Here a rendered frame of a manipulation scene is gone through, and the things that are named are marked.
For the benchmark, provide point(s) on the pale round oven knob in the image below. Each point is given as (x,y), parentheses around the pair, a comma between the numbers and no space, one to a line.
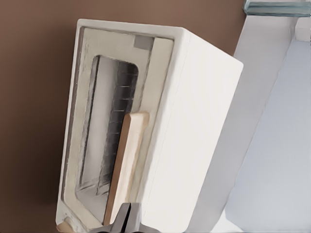
(64,226)

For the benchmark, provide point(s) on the white oven body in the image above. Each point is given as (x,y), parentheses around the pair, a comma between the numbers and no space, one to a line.
(199,121)

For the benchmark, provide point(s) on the white oven door with window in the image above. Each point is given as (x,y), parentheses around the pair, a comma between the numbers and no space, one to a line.
(85,102)

